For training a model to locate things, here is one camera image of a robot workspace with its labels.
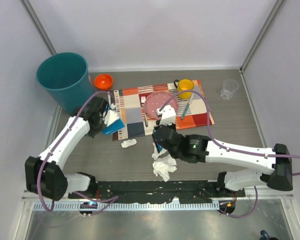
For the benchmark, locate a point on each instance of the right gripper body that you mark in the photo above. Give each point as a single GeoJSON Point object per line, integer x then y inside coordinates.
{"type": "Point", "coordinates": [169, 126]}

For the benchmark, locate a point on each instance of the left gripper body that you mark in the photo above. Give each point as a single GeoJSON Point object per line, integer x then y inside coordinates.
{"type": "Point", "coordinates": [96, 130]}

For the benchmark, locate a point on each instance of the blue hand brush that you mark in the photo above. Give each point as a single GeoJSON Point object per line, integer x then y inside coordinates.
{"type": "Point", "coordinates": [157, 146]}

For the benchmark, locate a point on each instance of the blue dustpan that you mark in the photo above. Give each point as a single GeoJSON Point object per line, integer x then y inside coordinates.
{"type": "Point", "coordinates": [114, 127]}

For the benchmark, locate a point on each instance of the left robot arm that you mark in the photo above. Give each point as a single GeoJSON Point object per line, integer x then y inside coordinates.
{"type": "Point", "coordinates": [44, 173]}

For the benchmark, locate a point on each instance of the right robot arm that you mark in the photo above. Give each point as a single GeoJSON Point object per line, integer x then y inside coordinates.
{"type": "Point", "coordinates": [271, 167]}

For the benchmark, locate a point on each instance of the crumpled paper far right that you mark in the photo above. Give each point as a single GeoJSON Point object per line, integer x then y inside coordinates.
{"type": "Point", "coordinates": [163, 164]}

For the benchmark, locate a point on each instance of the crumpled paper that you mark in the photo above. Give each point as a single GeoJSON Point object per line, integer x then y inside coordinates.
{"type": "Point", "coordinates": [128, 143]}
{"type": "Point", "coordinates": [163, 164]}

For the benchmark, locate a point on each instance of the colourful patchwork placemat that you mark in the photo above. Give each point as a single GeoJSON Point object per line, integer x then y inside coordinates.
{"type": "Point", "coordinates": [128, 106]}

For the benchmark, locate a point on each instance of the crumpled paper far left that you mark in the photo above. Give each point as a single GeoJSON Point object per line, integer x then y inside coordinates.
{"type": "Point", "coordinates": [128, 143]}

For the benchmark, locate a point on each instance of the orange bowl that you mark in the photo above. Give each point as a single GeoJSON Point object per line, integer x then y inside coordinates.
{"type": "Point", "coordinates": [104, 82]}

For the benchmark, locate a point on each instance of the silver fork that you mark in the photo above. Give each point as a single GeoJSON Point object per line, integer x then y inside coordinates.
{"type": "Point", "coordinates": [143, 100]}

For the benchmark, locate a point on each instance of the teal plastic trash bin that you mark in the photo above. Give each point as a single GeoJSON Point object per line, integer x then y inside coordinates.
{"type": "Point", "coordinates": [66, 78]}

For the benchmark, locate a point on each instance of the yellow enamel mug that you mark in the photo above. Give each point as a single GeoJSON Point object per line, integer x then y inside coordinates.
{"type": "Point", "coordinates": [183, 85]}

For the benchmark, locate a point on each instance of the clear plastic cup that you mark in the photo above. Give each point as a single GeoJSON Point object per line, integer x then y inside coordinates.
{"type": "Point", "coordinates": [229, 88]}

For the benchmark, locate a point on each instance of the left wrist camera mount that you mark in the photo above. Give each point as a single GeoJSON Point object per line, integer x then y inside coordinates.
{"type": "Point", "coordinates": [111, 115]}

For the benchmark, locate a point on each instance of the knife with teal handle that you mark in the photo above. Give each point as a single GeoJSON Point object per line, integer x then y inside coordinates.
{"type": "Point", "coordinates": [187, 106]}

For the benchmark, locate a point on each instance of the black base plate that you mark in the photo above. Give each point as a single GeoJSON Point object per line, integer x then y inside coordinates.
{"type": "Point", "coordinates": [159, 192]}

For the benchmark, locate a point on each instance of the perforated cable duct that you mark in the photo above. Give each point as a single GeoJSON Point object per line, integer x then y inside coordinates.
{"type": "Point", "coordinates": [116, 207]}

